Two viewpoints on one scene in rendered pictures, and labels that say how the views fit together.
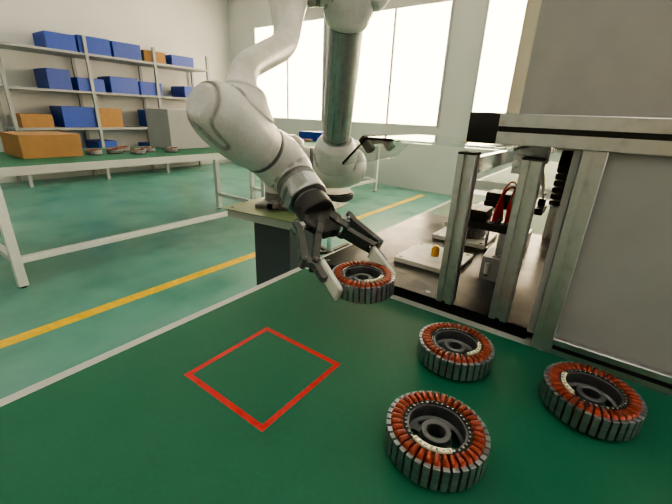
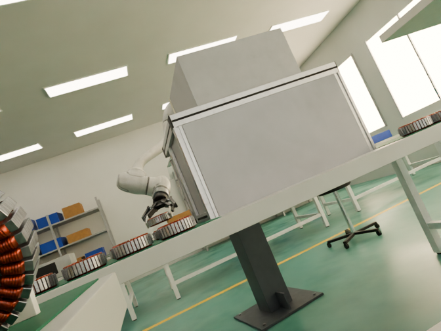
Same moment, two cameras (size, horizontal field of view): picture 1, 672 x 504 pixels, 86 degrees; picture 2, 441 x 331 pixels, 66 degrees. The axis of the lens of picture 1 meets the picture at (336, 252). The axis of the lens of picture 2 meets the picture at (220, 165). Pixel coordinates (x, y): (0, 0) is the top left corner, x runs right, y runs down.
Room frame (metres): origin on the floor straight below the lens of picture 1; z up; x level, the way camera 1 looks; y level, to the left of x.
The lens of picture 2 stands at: (-0.43, -1.32, 0.77)
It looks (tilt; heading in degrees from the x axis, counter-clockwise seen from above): 6 degrees up; 39
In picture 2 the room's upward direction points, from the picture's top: 23 degrees counter-clockwise
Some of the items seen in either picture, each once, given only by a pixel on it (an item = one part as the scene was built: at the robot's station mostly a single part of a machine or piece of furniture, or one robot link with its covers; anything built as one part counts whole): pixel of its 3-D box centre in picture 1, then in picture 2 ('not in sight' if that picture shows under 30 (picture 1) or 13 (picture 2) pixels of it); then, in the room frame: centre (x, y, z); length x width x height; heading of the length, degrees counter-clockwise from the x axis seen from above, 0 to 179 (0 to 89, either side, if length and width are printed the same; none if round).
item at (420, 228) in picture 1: (455, 252); not in sight; (0.94, -0.33, 0.76); 0.64 x 0.47 x 0.02; 145
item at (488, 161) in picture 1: (508, 155); not in sight; (0.89, -0.40, 1.03); 0.62 x 0.01 x 0.03; 145
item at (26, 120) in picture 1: (32, 120); not in sight; (5.29, 4.29, 0.87); 0.40 x 0.36 x 0.17; 55
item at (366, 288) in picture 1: (362, 281); (159, 219); (0.58, -0.05, 0.83); 0.11 x 0.11 x 0.04
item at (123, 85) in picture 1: (118, 85); not in sight; (6.28, 3.57, 1.40); 0.42 x 0.42 x 0.23; 55
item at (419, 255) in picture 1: (434, 257); not in sight; (0.85, -0.25, 0.78); 0.15 x 0.15 x 0.01; 55
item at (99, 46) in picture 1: (88, 46); not in sight; (6.00, 3.76, 1.89); 0.42 x 0.42 x 0.23; 53
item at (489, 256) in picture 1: (496, 264); not in sight; (0.77, -0.37, 0.80); 0.08 x 0.05 x 0.06; 145
